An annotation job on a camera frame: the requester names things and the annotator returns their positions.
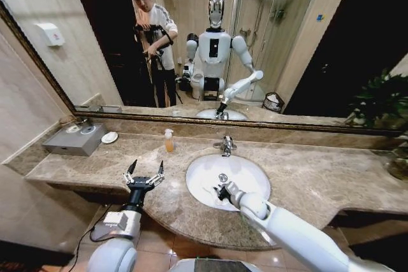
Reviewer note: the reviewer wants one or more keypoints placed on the chrome faucet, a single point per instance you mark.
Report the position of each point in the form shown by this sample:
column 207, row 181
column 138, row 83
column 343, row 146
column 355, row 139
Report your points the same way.
column 227, row 145

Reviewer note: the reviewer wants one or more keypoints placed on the white robot front shell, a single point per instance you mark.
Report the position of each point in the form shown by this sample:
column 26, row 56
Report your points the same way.
column 210, row 265

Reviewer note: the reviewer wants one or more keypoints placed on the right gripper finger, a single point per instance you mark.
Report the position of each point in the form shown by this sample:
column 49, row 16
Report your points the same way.
column 218, row 188

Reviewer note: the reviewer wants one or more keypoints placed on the chrome sink drain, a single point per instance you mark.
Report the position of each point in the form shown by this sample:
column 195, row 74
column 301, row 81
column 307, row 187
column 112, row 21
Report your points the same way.
column 223, row 177

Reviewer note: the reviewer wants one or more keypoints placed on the large wall mirror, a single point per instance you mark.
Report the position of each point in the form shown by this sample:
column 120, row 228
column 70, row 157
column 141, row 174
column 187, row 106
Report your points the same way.
column 287, row 30

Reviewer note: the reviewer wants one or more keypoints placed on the white oval sink basin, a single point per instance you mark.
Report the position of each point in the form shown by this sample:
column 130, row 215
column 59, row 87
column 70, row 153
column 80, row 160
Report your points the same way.
column 204, row 173

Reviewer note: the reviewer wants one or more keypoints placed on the white round dish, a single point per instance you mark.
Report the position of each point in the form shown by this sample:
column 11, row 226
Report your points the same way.
column 109, row 138

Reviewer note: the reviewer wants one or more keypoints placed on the green potted plant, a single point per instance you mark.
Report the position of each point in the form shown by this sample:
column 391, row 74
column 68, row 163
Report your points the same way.
column 400, row 160

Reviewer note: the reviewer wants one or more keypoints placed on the dark gilded mirror frame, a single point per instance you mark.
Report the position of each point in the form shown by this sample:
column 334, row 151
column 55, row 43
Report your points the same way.
column 48, row 74

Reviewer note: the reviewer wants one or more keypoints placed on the white towel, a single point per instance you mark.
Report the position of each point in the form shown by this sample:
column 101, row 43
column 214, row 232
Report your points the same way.
column 213, row 198

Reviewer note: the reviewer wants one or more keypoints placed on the grey metal box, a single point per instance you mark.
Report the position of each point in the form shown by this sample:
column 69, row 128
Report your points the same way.
column 75, row 143

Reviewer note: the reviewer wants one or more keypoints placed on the orange liquid soap bottle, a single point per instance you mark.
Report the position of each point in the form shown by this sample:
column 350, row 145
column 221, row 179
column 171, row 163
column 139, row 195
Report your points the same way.
column 169, row 144

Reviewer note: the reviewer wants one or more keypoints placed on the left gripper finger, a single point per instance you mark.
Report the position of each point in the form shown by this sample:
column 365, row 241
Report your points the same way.
column 157, row 174
column 130, row 172

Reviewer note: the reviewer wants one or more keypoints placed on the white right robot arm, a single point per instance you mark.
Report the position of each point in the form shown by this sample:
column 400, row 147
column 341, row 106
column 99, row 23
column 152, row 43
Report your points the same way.
column 296, row 230

